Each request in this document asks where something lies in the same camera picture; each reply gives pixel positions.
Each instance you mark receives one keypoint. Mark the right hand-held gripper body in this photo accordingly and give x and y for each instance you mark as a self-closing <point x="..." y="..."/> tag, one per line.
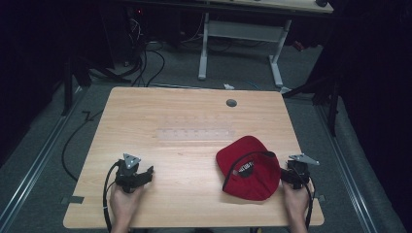
<point x="299" y="171"/>

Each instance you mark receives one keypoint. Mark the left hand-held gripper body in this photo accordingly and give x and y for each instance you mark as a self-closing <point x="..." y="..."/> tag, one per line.
<point x="127" y="176"/>

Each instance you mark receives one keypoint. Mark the red baseball cap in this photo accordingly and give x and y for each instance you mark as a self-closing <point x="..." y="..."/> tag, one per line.
<point x="256" y="181"/>

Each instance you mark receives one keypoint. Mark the grey tape piece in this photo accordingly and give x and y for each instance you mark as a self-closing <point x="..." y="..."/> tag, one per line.
<point x="321" y="197"/>
<point x="73" y="199"/>

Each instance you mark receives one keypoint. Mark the black metal stand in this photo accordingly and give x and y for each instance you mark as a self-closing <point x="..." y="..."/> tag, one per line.
<point x="332" y="103"/>
<point x="68" y="87"/>

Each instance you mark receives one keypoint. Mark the grey table grommet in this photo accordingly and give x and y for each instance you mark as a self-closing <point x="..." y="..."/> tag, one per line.
<point x="231" y="103"/>

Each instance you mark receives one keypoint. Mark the white paper scrap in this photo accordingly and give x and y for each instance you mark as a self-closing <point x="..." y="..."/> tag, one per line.
<point x="228" y="86"/>

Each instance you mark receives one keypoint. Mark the white-legged desk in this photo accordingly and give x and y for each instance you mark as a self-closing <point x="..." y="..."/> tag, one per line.
<point x="243" y="30"/>

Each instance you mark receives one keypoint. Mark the black computer mouse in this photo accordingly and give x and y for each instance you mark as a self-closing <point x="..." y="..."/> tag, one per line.
<point x="321" y="3"/>

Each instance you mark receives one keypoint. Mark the metal floor rail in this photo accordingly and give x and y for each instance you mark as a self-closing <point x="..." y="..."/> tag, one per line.
<point x="348" y="174"/>
<point x="35" y="165"/>

